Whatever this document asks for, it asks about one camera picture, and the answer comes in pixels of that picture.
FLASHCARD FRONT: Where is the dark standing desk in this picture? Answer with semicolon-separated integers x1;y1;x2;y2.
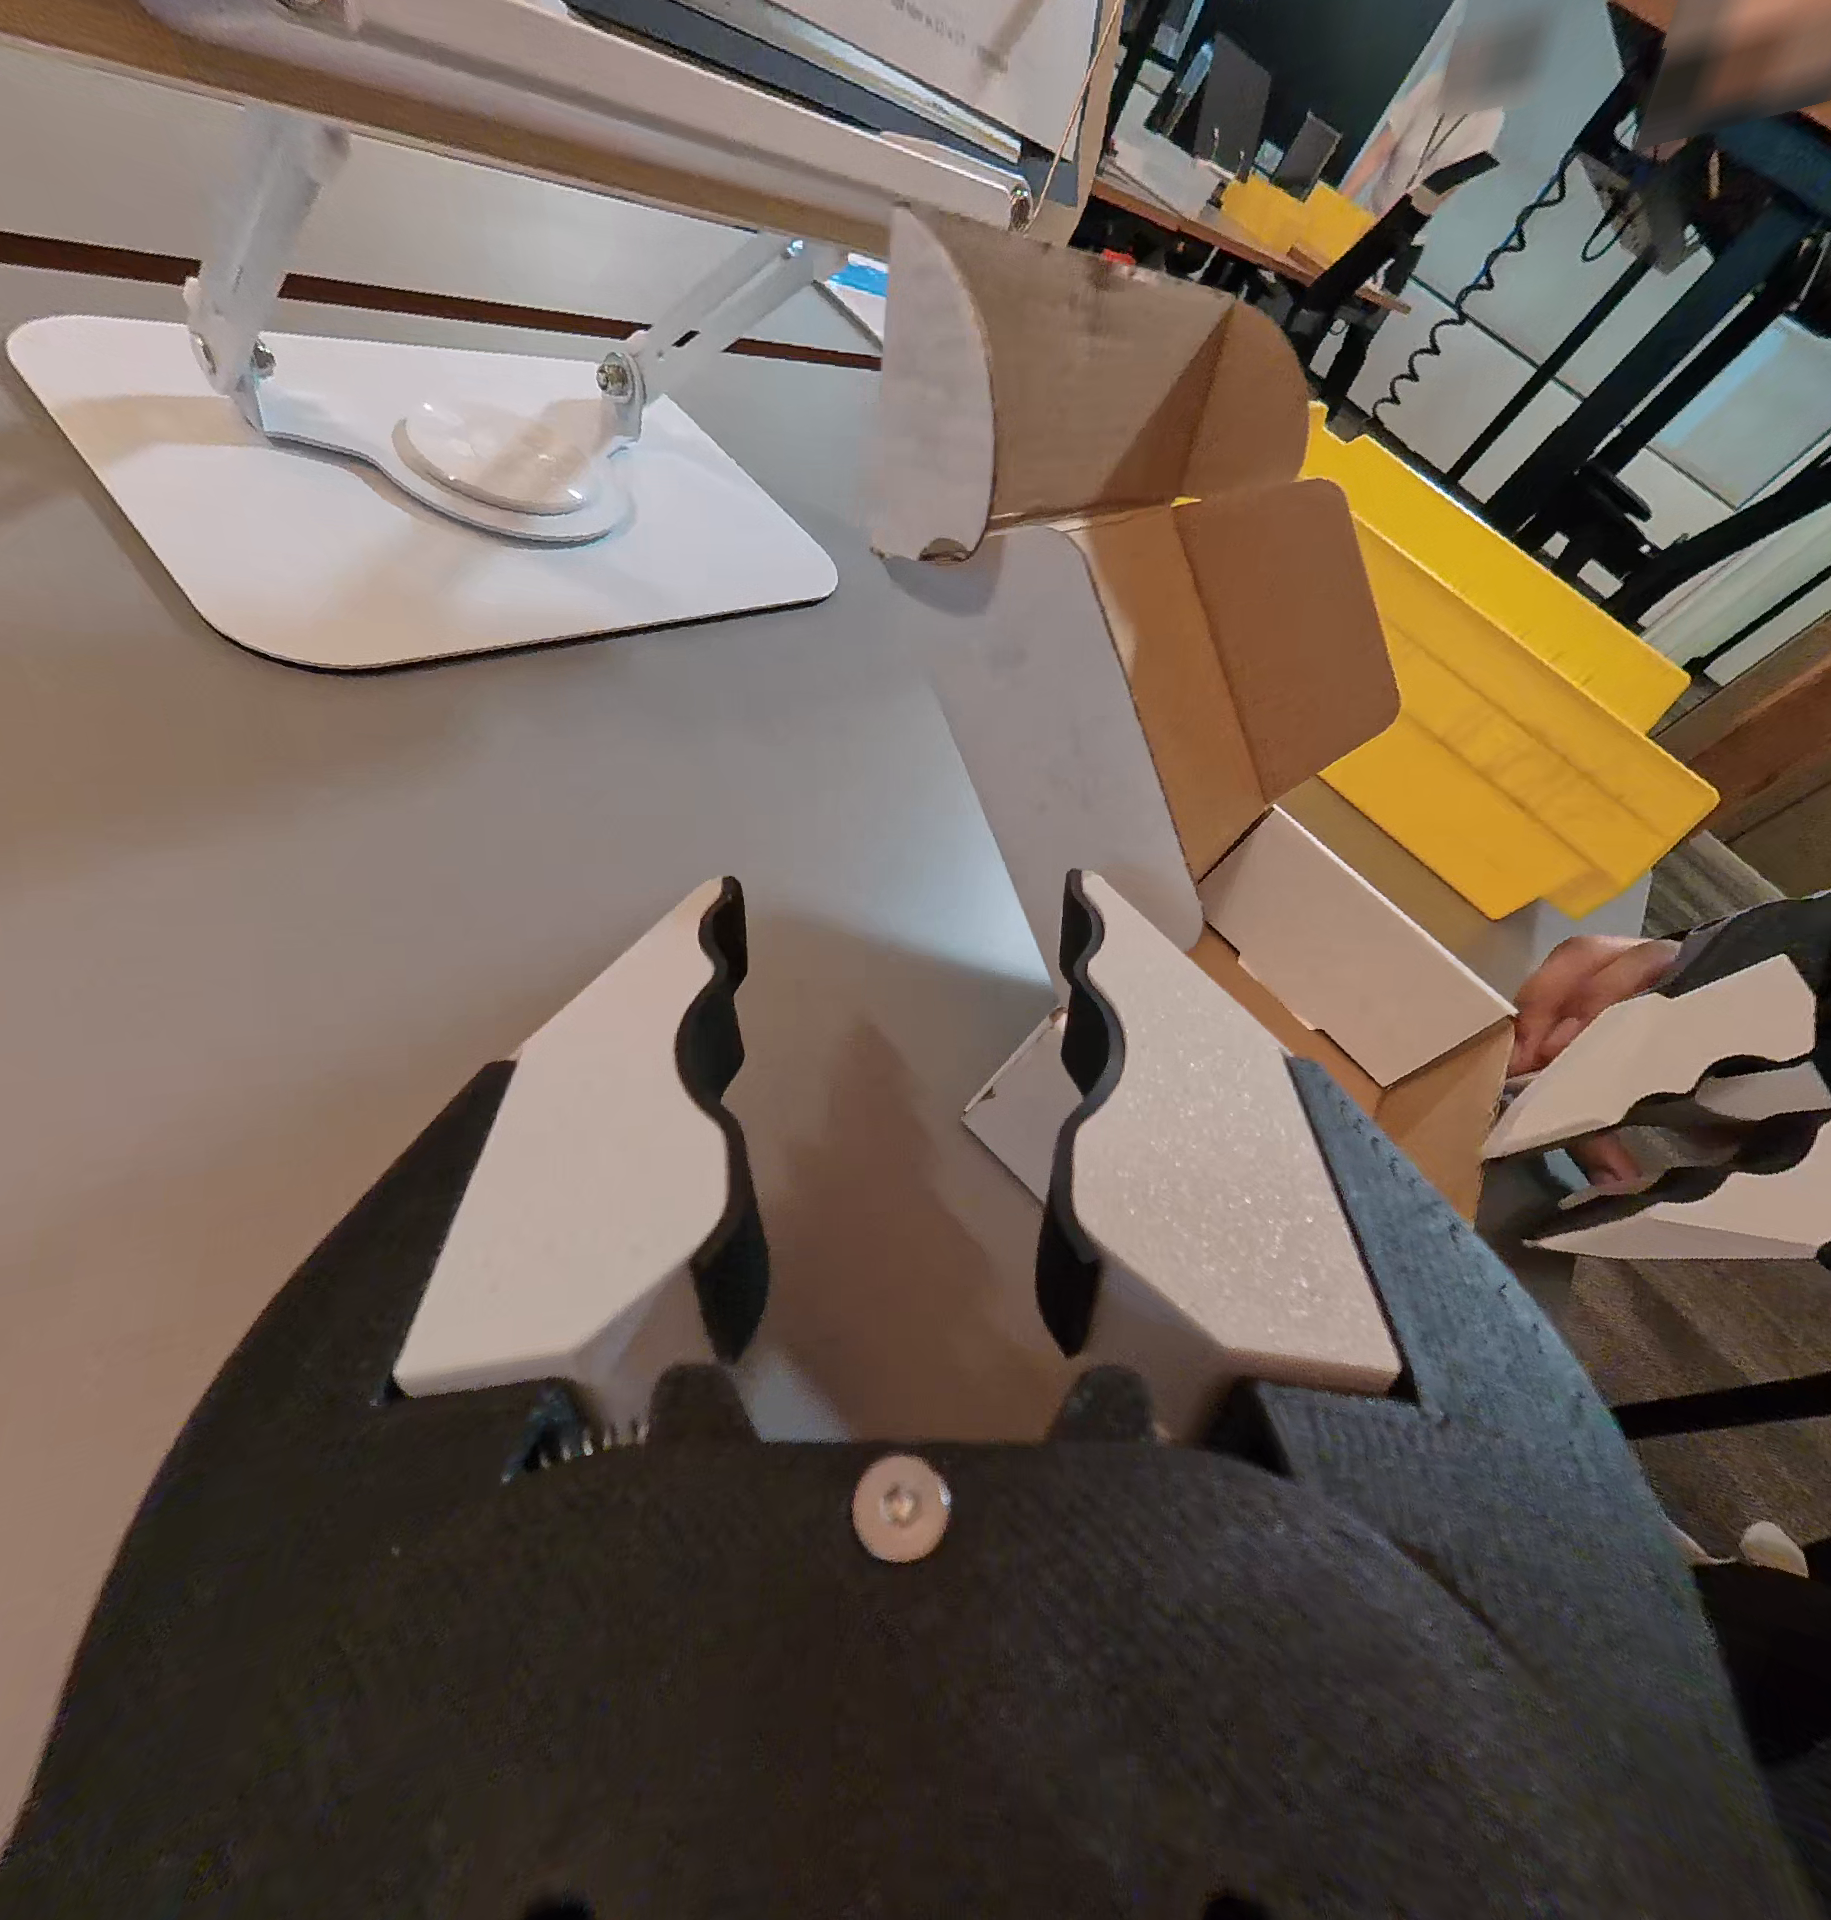
1456;60;1831;620

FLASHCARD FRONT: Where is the yellow plastic bin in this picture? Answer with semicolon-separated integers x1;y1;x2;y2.
1297;397;1724;924

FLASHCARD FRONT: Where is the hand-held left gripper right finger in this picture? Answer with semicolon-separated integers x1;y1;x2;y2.
1035;868;1406;1443

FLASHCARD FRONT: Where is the small yellow storage bin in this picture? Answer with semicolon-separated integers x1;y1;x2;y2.
1221;169;1377;260

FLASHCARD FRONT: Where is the coiled cable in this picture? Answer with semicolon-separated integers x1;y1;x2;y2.
1373;157;1572;417

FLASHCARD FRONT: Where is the person's right hand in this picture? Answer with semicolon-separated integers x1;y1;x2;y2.
1507;933;1698;1083

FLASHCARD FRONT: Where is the person's black knitted sweater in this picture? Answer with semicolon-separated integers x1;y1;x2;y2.
1691;1557;1831;1920

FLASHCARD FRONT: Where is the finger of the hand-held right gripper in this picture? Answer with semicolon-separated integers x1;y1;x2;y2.
1481;951;1824;1160
1522;1109;1831;1265

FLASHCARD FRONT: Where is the white cardboard mailer box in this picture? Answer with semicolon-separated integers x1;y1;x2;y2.
863;201;1520;1219

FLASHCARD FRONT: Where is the white document stand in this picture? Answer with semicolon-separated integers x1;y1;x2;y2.
7;0;1127;675

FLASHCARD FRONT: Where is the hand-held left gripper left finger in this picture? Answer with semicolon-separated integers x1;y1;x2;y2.
390;874;774;1399

